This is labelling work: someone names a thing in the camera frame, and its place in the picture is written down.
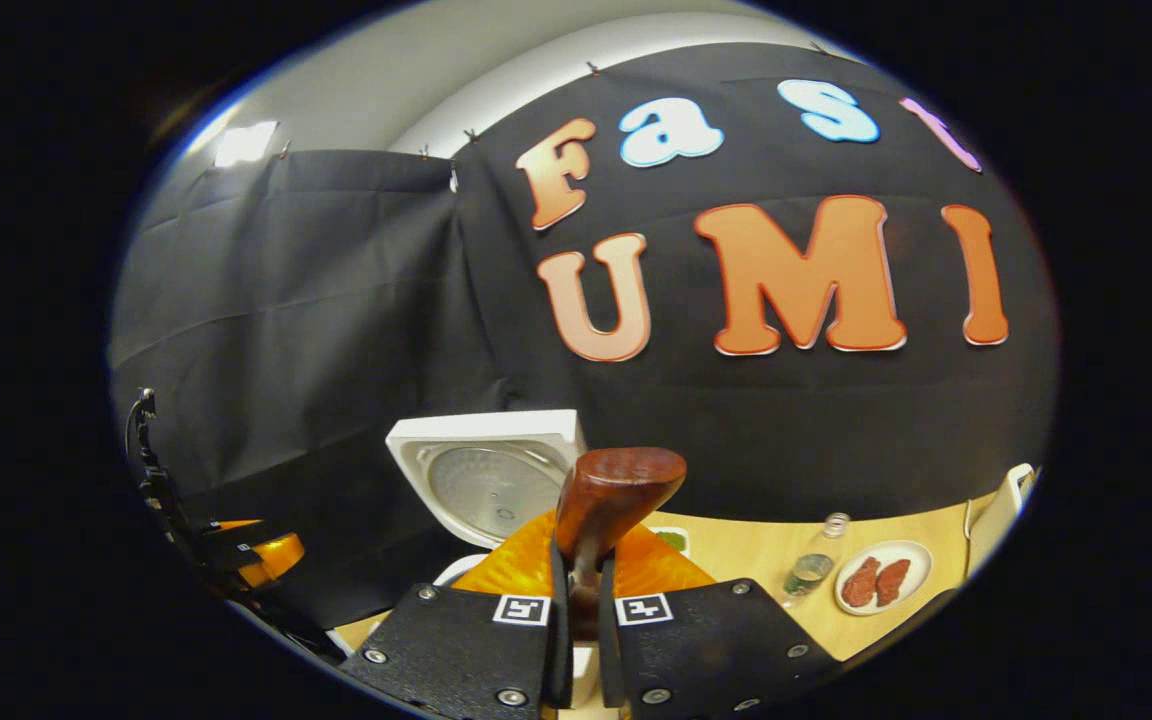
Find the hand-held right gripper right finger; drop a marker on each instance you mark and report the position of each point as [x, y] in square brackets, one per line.
[706, 650]

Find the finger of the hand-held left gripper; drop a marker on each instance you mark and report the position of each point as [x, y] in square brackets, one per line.
[271, 555]

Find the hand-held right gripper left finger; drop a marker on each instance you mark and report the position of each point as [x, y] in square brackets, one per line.
[466, 660]

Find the white rice cooker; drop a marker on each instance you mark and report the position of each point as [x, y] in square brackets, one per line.
[486, 480]

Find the brown wooden spoon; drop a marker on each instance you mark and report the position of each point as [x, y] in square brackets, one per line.
[616, 490]

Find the small white condiment dish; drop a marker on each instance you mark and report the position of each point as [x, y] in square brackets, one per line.
[674, 540]

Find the clear plastic water bottle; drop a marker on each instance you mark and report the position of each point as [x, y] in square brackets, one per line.
[811, 570]

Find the white round plate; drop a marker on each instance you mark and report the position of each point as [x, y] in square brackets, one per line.
[916, 560]

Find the black backdrop cloth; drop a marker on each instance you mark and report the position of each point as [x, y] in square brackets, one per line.
[336, 300]

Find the white toaster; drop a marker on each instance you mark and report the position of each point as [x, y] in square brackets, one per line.
[1001, 520]

